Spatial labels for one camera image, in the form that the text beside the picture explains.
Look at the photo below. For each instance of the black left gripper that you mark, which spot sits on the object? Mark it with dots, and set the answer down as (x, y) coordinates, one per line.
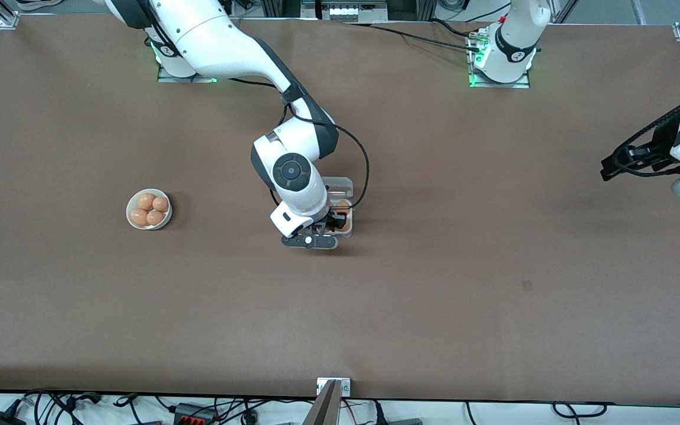
(657, 143)

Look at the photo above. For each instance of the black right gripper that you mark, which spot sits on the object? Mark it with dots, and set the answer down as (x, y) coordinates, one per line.
(334, 221)

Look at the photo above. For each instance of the light brown egg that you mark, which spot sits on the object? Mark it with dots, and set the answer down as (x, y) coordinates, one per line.
(160, 204)
(138, 216)
(154, 218)
(343, 206)
(346, 226)
(146, 201)

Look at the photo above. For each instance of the clear plastic egg box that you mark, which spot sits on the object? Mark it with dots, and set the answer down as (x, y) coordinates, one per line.
(340, 186)

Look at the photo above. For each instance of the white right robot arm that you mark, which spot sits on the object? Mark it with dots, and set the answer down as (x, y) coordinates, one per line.
(216, 35)

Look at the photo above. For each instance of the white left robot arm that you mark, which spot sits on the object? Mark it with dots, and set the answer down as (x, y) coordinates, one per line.
(514, 41)

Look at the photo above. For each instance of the white round bowl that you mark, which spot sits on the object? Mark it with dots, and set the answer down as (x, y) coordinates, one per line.
(168, 221)

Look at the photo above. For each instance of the white power strip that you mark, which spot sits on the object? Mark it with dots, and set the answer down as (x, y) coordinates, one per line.
(343, 12)

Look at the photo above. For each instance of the black connector with orange levers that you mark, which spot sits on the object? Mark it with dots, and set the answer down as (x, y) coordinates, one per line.
(195, 416)

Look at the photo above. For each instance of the black power adapter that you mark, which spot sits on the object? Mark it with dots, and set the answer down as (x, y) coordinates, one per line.
(0, 419)

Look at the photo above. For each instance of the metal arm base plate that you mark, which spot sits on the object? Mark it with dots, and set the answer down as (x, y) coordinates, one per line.
(496, 85)
(204, 79)

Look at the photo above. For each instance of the silver clamp bracket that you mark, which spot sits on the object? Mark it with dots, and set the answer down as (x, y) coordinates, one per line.
(345, 387)

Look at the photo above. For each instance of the grey camera pole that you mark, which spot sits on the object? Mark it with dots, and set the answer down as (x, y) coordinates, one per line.
(325, 410)

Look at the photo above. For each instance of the silver aluminium frame profile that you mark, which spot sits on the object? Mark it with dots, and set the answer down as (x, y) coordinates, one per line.
(425, 9)
(281, 8)

